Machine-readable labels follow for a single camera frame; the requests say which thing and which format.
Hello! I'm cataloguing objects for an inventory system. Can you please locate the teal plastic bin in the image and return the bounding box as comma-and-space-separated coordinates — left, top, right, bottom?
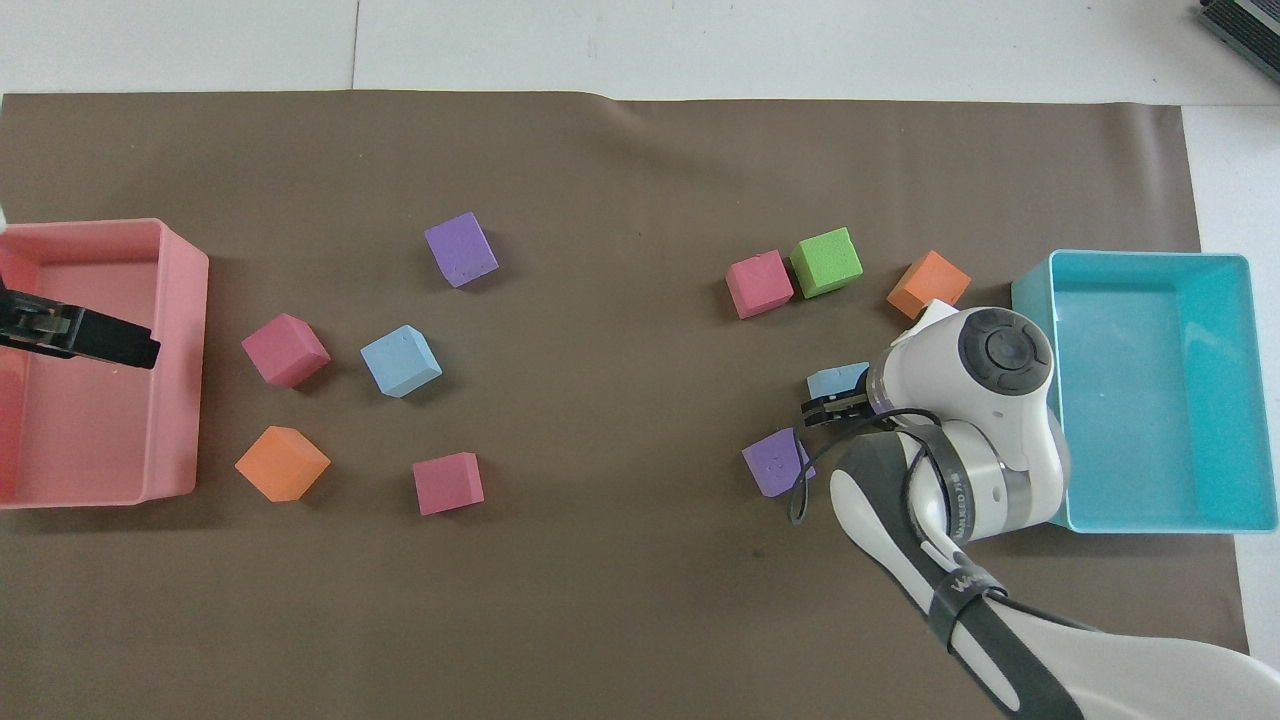
1011, 250, 1280, 535

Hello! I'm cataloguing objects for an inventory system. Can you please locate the black stand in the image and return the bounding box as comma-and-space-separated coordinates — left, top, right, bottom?
1198, 0, 1280, 58

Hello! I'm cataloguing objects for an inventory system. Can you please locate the pink foam block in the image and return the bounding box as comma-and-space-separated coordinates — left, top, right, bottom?
725, 249, 795, 320
412, 451, 486, 517
241, 312, 332, 390

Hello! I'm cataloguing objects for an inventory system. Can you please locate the orange foam block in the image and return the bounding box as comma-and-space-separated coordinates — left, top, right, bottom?
886, 250, 972, 320
234, 425, 332, 503

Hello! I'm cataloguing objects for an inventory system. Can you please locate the black cable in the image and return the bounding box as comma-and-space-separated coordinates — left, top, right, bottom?
788, 406, 1106, 633

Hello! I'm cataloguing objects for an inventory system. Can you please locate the pink plastic bin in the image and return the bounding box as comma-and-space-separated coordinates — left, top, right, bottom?
0, 218, 210, 511

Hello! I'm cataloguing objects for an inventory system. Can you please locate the green foam block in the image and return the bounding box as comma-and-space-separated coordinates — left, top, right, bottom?
790, 227, 864, 300

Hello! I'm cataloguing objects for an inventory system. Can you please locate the light blue foam block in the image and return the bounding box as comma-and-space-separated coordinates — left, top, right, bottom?
360, 324, 443, 399
806, 361, 873, 401

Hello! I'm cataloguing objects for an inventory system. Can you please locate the purple foam block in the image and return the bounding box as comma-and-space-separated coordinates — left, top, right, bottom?
423, 211, 500, 289
741, 428, 816, 499

